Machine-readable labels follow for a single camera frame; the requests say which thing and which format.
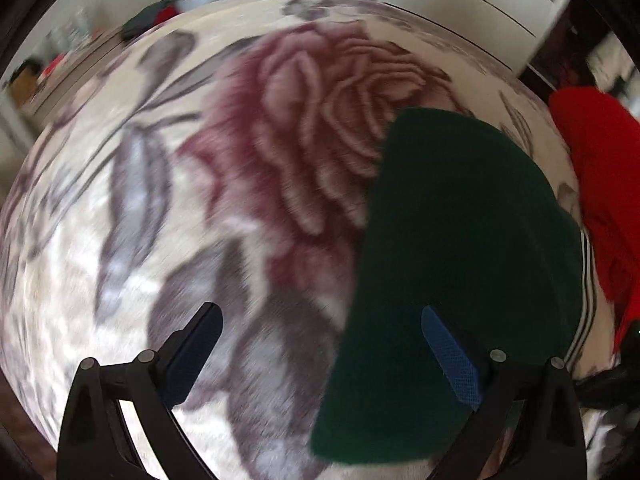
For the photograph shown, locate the white wardrobe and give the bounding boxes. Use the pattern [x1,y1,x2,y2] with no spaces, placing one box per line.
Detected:
[354,0,577,72]

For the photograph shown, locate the dark cloth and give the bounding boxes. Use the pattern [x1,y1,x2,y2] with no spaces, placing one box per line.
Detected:
[122,5,168,40]

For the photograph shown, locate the red garment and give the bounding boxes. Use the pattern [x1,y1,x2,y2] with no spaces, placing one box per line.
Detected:
[548,86,640,356]

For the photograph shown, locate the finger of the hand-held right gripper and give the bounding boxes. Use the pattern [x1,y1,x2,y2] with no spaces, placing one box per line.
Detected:
[574,360,640,411]

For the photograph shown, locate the floral plush blanket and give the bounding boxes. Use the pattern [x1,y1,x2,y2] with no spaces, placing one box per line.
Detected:
[0,0,640,480]

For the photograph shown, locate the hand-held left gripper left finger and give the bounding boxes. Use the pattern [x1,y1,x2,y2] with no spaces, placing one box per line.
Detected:
[57,302,224,480]

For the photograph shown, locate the green varsity jacket white sleeves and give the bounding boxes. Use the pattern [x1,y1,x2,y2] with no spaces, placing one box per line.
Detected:
[310,107,599,465]

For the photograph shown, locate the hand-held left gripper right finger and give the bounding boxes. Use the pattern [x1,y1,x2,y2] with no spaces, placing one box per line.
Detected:
[421,305,588,480]

